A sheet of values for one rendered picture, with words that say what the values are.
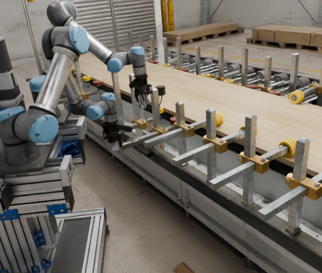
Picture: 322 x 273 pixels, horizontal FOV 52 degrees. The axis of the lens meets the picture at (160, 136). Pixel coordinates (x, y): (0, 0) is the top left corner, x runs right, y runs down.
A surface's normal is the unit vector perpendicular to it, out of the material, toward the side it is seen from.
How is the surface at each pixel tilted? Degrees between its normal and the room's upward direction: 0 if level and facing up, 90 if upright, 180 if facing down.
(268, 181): 90
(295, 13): 90
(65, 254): 0
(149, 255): 0
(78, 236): 0
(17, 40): 90
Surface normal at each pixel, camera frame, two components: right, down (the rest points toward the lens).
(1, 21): 0.56, 0.31
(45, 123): 0.86, 0.25
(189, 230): -0.08, -0.90
